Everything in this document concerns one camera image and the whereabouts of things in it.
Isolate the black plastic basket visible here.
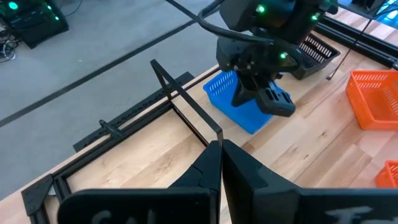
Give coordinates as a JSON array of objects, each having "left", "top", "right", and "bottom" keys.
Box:
[{"left": 291, "top": 33, "right": 341, "bottom": 81}]

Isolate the black device with green lights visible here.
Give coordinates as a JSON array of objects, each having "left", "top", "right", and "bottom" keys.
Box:
[{"left": 0, "top": 0, "right": 70, "bottom": 50}]

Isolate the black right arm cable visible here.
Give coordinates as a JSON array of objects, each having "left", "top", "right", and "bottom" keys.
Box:
[{"left": 197, "top": 0, "right": 304, "bottom": 74}]

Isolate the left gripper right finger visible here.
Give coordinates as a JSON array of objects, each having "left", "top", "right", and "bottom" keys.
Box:
[{"left": 223, "top": 139, "right": 398, "bottom": 224}]

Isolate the orange plastic basket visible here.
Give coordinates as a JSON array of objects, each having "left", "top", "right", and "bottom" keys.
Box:
[
  {"left": 374, "top": 160, "right": 398, "bottom": 189},
  {"left": 345, "top": 70, "right": 398, "bottom": 131}
]

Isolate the blue plastic basket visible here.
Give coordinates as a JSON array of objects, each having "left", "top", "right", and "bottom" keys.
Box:
[{"left": 203, "top": 70, "right": 292, "bottom": 135}]

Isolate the black aluminium table frame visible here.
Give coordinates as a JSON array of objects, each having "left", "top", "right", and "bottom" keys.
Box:
[{"left": 21, "top": 14, "right": 398, "bottom": 224}]

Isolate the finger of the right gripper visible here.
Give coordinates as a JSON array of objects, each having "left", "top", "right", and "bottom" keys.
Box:
[{"left": 231, "top": 76, "right": 261, "bottom": 108}]

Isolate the grey cable bundle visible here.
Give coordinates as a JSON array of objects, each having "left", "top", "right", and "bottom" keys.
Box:
[{"left": 0, "top": 30, "right": 17, "bottom": 62}]

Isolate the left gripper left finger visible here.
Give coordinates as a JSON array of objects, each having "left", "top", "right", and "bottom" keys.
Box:
[{"left": 57, "top": 139, "right": 223, "bottom": 224}]

